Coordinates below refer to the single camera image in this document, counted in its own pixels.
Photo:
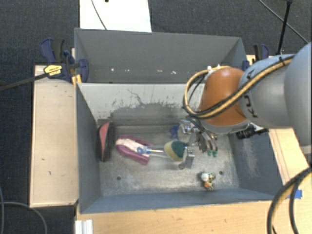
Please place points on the red and black flat brush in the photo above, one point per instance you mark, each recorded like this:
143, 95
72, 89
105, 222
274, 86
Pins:
104, 138

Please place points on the purple and white curved toy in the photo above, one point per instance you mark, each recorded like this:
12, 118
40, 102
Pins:
129, 153

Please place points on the pale wood flat board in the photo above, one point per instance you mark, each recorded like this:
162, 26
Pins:
53, 130

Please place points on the grey metal bin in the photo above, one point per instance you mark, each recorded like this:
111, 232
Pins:
158, 177

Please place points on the yellow and green sponge wand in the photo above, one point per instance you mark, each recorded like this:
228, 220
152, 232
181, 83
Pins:
174, 150

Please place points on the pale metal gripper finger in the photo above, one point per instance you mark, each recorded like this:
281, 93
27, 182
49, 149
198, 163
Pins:
188, 160

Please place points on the small blue plastic piece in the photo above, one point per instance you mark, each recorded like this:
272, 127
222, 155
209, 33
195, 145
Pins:
174, 130

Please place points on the small white spotted toy animal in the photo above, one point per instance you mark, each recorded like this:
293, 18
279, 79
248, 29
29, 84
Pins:
207, 178

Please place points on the black cylinder on white bracket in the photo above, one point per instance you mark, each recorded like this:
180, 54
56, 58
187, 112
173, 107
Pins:
245, 134

